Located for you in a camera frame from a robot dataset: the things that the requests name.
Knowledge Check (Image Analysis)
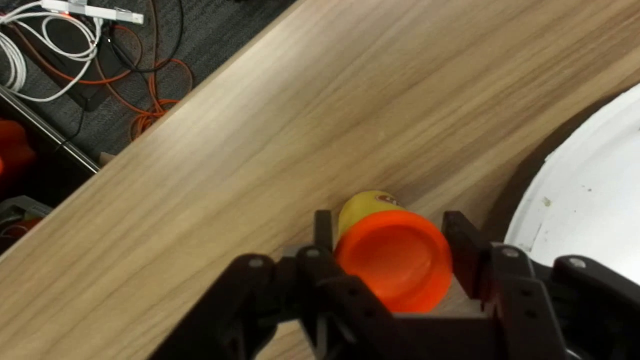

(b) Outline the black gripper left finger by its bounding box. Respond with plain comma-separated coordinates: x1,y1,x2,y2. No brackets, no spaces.
297,211,396,360

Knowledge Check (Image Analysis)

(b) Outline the white paper plate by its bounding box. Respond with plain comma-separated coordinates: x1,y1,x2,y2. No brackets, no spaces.
505,84,640,279

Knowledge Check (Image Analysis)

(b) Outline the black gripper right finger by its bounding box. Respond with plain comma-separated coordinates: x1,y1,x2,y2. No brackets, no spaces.
442,211,569,360

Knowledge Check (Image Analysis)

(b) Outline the orange lid yellow tub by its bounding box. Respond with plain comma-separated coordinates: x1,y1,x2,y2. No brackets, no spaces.
336,191,452,314

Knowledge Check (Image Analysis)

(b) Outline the white coiled cable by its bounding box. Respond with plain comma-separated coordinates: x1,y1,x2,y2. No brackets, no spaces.
0,0,146,107

